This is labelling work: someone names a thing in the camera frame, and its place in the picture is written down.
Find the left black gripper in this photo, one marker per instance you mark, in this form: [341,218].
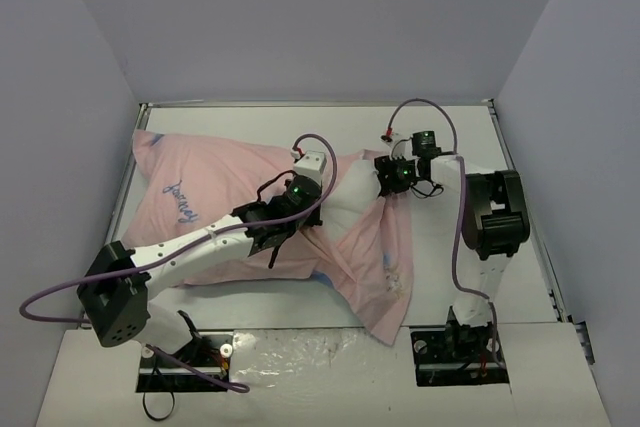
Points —
[310,217]

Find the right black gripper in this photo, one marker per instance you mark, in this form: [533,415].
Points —
[382,175]

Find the white pillow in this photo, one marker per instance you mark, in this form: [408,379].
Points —
[356,188]

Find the pink and blue Frozen pillowcase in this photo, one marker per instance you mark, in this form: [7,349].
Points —
[362,246]

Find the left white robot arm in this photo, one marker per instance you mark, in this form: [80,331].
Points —
[119,289]

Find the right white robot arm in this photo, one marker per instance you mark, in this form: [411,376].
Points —
[492,220]

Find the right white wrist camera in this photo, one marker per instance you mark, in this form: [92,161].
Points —
[397,144]

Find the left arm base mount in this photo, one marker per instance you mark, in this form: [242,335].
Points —
[158,375]

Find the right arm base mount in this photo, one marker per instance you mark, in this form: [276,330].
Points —
[436,364]

